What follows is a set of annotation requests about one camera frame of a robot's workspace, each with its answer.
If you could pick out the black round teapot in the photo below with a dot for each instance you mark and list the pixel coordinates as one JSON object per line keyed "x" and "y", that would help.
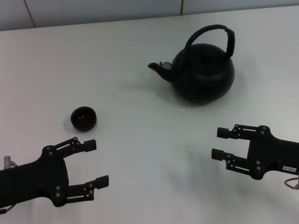
{"x": 203, "y": 77}

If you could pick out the small dark teacup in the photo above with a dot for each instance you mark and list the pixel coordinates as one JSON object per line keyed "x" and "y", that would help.
{"x": 84, "y": 121}

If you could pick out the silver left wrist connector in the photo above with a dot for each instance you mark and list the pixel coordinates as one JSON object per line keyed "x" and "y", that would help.
{"x": 7, "y": 161}

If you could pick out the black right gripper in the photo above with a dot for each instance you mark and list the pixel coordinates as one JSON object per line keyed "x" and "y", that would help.
{"x": 275, "y": 154}

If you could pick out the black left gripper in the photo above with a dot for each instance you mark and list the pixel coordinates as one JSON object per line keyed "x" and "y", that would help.
{"x": 35, "y": 179}

